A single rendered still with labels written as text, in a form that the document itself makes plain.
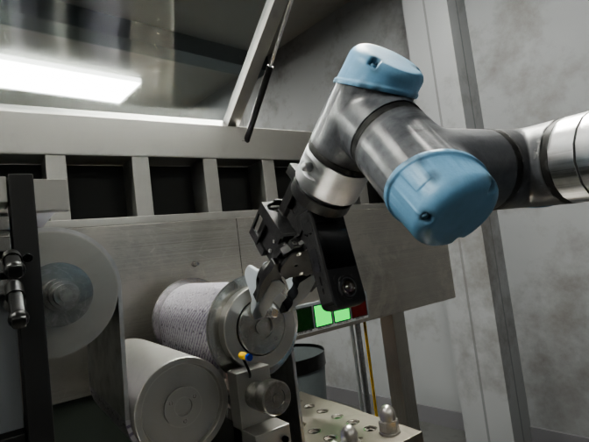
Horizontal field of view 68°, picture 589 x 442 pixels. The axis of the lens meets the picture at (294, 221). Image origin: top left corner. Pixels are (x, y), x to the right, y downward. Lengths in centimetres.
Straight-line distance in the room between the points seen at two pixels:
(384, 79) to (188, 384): 43
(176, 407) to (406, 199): 40
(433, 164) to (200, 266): 69
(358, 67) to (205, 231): 63
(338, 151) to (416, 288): 97
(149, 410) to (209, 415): 8
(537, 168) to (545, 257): 255
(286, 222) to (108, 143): 51
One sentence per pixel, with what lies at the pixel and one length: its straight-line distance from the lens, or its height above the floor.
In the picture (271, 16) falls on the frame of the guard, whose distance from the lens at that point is 95.
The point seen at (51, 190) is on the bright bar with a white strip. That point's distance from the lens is 54.
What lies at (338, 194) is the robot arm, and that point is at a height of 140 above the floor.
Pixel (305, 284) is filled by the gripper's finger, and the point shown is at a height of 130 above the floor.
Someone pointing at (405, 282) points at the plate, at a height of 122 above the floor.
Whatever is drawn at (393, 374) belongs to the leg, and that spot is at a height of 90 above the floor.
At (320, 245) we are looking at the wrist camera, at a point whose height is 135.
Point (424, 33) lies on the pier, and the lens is 316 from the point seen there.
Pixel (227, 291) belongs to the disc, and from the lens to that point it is 62.
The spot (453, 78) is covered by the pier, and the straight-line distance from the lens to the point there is 298.
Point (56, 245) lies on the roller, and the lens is 56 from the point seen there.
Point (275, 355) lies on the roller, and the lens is 65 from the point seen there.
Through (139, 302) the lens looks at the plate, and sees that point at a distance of 91.
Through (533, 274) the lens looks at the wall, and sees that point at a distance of 300.
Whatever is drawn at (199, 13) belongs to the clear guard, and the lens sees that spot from 91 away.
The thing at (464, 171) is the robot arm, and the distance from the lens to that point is 34.
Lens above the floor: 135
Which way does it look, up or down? 4 degrees up
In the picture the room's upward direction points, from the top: 7 degrees counter-clockwise
